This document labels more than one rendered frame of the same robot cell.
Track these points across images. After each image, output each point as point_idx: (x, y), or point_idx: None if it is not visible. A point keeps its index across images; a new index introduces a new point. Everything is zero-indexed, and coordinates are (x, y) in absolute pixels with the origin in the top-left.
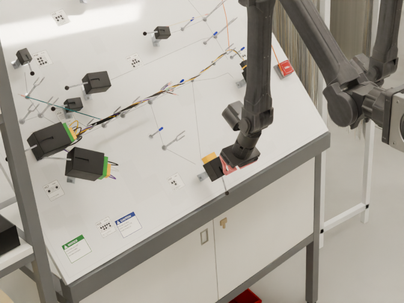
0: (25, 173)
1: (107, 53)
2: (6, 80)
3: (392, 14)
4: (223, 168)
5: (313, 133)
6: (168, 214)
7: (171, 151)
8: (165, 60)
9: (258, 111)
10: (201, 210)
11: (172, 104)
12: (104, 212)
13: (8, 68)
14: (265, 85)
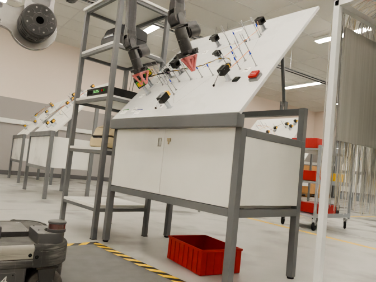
0: (112, 65)
1: (202, 62)
2: (116, 33)
3: None
4: (141, 81)
5: (229, 109)
6: (146, 114)
7: (173, 96)
8: (214, 67)
9: (123, 34)
10: (153, 117)
11: (195, 81)
12: (139, 106)
13: None
14: (126, 22)
